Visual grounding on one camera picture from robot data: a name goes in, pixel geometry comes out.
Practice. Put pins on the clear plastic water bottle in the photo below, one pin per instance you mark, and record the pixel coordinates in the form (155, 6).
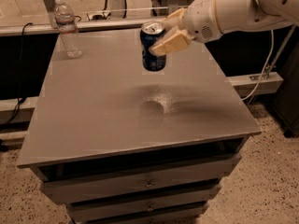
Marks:
(66, 23)

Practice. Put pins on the grey drawer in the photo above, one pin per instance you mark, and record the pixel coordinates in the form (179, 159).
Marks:
(163, 214)
(94, 187)
(144, 202)

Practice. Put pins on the grey drawer cabinet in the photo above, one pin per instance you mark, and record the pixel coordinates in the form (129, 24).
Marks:
(103, 113)

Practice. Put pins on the grey metal rail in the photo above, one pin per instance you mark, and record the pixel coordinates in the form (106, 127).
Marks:
(83, 26)

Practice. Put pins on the top grey drawer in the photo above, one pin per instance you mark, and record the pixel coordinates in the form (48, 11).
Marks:
(94, 187)

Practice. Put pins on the bottom grey drawer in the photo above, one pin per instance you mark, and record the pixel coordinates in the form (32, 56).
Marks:
(163, 214)

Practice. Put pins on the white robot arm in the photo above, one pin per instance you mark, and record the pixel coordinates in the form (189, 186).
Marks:
(255, 15)

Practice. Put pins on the middle grey drawer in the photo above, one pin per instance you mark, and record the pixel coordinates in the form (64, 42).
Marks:
(144, 202)

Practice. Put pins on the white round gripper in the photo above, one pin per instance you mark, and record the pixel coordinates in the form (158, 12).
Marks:
(201, 19)

